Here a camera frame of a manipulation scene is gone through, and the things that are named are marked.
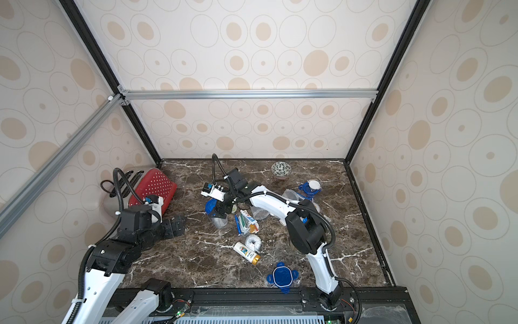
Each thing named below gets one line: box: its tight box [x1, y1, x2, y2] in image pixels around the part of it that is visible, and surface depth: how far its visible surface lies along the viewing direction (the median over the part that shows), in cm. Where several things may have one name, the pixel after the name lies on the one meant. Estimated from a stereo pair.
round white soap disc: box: [308, 180, 322, 190], surface depth 108 cm
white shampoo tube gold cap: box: [233, 241, 262, 266], surface depth 85 cm
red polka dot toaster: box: [128, 167, 178, 214], surface depth 91 cm
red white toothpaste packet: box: [234, 209, 260, 237], surface depth 91 cm
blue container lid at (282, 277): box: [266, 261, 300, 295], surface depth 81 cm
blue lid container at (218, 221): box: [205, 198, 228, 229], surface depth 87 cm
